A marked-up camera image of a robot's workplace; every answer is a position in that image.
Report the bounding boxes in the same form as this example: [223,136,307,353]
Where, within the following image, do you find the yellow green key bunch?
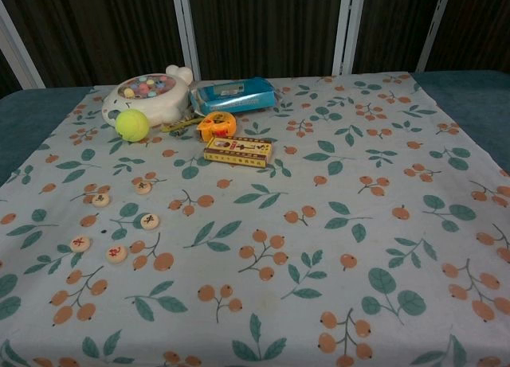
[161,114,206,137]

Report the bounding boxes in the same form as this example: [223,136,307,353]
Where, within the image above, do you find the orange tape measure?
[198,111,237,143]

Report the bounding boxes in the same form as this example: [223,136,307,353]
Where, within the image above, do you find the floral leaf fruit tablecloth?
[0,70,510,367]

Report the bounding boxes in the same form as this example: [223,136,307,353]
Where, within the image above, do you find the blue cardboard box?
[189,76,279,115]

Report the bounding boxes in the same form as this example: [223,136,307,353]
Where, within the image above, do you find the teal padded table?
[0,70,510,185]

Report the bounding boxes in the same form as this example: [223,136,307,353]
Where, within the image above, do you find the yellow red chess box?
[203,135,275,169]

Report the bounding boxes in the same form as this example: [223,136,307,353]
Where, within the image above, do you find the white fishing game toy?
[100,64,195,127]

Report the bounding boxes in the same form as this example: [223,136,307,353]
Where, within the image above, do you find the yellow tennis ball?
[115,108,151,142]

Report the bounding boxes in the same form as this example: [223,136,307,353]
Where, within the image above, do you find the dark ribbed partition panel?
[186,0,344,81]
[353,0,441,74]
[426,0,510,72]
[0,0,188,90]

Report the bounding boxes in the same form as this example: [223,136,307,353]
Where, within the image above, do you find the white partition frame post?
[170,0,202,81]
[414,0,454,73]
[0,0,45,90]
[331,0,366,76]

